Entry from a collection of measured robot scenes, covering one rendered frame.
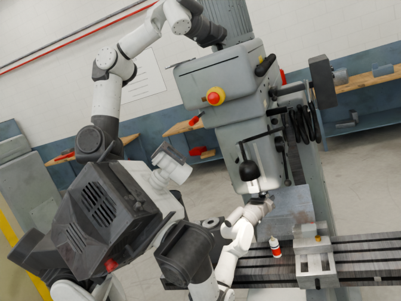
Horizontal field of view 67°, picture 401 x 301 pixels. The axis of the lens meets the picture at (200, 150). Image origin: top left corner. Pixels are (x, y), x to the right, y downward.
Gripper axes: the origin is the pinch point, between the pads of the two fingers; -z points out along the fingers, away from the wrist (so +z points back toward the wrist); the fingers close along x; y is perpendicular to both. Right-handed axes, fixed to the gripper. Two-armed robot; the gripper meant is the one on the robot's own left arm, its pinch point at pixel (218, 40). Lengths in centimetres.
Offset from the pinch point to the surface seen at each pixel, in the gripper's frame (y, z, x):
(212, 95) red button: -26.3, 14.4, 7.9
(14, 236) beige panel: -87, 6, -165
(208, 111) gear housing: -26.8, 0.9, -4.0
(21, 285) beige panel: -119, 0, -162
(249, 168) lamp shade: -48.2, -3.6, 10.4
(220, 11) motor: 17.3, -7.4, -4.0
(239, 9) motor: 18.7, -13.2, 1.6
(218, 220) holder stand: -71, -37, -27
